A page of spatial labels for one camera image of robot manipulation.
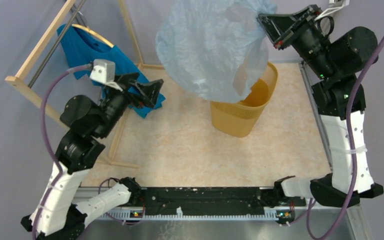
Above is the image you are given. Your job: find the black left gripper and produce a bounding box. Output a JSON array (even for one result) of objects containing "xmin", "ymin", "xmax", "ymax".
[{"xmin": 96, "ymin": 71, "xmax": 165, "ymax": 138}]

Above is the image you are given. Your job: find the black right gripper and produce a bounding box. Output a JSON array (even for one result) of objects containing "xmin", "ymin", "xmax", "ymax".
[{"xmin": 255, "ymin": 4, "xmax": 336, "ymax": 81}]

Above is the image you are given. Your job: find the light blue trash bag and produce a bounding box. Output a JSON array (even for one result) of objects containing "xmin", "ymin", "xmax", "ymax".
[{"xmin": 155, "ymin": 0, "xmax": 277, "ymax": 103}]

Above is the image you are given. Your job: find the yellow mesh trash bin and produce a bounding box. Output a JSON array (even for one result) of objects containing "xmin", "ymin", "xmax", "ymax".
[{"xmin": 210, "ymin": 62, "xmax": 279, "ymax": 138}]

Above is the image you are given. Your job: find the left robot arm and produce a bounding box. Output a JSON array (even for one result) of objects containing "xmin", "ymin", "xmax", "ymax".
[{"xmin": 21, "ymin": 72, "xmax": 164, "ymax": 240}]

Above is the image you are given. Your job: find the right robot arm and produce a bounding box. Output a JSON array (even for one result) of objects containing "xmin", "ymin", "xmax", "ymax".
[{"xmin": 256, "ymin": 4, "xmax": 384, "ymax": 208}]

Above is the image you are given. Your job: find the blue t-shirt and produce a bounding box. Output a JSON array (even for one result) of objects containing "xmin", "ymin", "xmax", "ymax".
[{"xmin": 56, "ymin": 23, "xmax": 166, "ymax": 119}]

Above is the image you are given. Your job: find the wooden clothes hanger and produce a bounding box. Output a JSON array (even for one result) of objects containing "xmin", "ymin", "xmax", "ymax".
[{"xmin": 71, "ymin": 23, "xmax": 114, "ymax": 48}]

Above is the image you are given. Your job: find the wooden clothes rack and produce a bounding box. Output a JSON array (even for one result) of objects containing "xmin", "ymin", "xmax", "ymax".
[{"xmin": 5, "ymin": 0, "xmax": 166, "ymax": 170}]

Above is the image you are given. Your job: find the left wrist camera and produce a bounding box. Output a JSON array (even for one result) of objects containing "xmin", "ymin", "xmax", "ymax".
[{"xmin": 89, "ymin": 59, "xmax": 123, "ymax": 92}]

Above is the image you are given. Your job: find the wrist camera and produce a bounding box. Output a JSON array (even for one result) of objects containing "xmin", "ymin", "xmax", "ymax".
[
  {"xmin": 89, "ymin": 59, "xmax": 123, "ymax": 92},
  {"xmin": 314, "ymin": 0, "xmax": 350, "ymax": 21}
]

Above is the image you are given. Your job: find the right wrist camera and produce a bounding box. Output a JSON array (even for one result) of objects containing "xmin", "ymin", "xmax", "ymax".
[{"xmin": 314, "ymin": 0, "xmax": 350, "ymax": 21}]

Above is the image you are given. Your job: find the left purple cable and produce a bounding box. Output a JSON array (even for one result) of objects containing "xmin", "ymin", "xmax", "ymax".
[{"xmin": 31, "ymin": 64, "xmax": 94, "ymax": 240}]

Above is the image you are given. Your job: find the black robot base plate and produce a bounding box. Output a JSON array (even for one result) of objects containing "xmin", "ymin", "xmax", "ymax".
[{"xmin": 128, "ymin": 187, "xmax": 307, "ymax": 216}]

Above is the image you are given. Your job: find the aluminium frame rail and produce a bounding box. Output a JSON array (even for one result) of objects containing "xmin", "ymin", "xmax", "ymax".
[{"xmin": 76, "ymin": 187, "xmax": 362, "ymax": 222}]

